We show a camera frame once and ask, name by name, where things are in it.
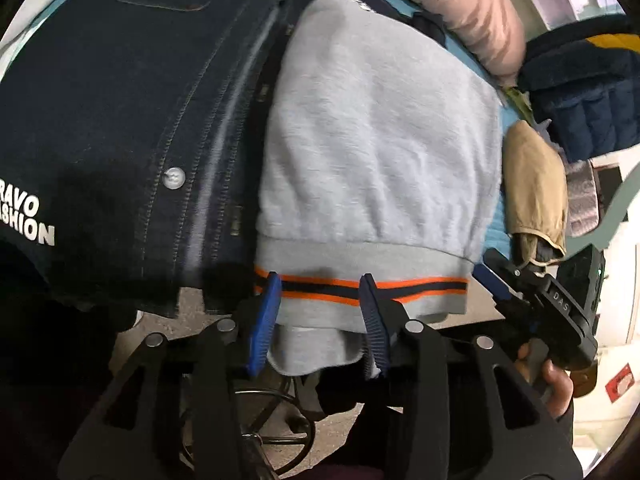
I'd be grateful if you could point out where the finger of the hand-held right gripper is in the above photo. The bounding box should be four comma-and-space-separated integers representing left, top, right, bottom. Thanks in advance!
473, 264, 547, 342
483, 248, 544, 294

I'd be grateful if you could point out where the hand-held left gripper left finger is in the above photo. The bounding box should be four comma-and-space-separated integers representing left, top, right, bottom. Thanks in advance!
57, 271, 284, 480

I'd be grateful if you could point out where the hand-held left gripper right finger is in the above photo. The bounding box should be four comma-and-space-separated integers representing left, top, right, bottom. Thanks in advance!
358, 273, 584, 480

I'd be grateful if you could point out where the grey jacket with navy sleeves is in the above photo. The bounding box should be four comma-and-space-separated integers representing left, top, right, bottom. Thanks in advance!
251, 0, 504, 377

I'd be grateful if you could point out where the person's right hand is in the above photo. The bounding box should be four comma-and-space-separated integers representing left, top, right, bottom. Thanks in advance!
516, 342, 574, 420

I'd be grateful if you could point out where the tan folded jacket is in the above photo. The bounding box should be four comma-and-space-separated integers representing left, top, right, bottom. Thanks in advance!
502, 120, 569, 267

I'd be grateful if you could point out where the pink checked cover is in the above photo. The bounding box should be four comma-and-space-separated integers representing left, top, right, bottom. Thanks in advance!
564, 161, 599, 237

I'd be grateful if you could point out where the yellow green cloth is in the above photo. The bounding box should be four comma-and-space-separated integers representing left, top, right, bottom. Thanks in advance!
501, 86, 533, 118

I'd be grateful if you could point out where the yellow and navy puffer jacket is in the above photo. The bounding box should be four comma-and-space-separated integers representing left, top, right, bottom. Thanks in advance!
516, 14, 640, 162

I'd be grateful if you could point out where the dark denim jacket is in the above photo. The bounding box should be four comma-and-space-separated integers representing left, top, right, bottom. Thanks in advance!
0, 0, 321, 320

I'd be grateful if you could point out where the pink quilt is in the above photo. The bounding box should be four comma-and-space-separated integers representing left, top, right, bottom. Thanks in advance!
350, 0, 527, 87

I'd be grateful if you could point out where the teal bunk bed frame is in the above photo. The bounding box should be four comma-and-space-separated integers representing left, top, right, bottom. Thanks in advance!
592, 157, 640, 254

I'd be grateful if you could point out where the black metal wire stand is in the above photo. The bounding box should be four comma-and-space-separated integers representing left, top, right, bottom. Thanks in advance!
179, 374, 318, 475

